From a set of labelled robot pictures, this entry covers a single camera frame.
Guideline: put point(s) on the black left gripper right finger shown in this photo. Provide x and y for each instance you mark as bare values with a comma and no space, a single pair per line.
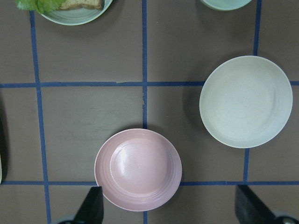
249,209

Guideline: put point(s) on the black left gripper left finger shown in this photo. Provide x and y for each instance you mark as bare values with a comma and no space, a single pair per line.
91,210

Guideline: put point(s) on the pink plate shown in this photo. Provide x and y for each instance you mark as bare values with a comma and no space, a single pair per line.
138,169

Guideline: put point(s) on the cream white plate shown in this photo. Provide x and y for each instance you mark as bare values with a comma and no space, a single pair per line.
246,101

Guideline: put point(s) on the green plate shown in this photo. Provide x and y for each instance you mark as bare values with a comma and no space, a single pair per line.
75,17

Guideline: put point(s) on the green bowl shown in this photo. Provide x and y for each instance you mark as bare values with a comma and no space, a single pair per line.
225,5

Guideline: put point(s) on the brown bread slice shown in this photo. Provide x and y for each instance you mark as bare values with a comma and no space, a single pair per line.
87,4

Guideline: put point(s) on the green lettuce leaf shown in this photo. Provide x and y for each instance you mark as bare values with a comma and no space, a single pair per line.
40,6

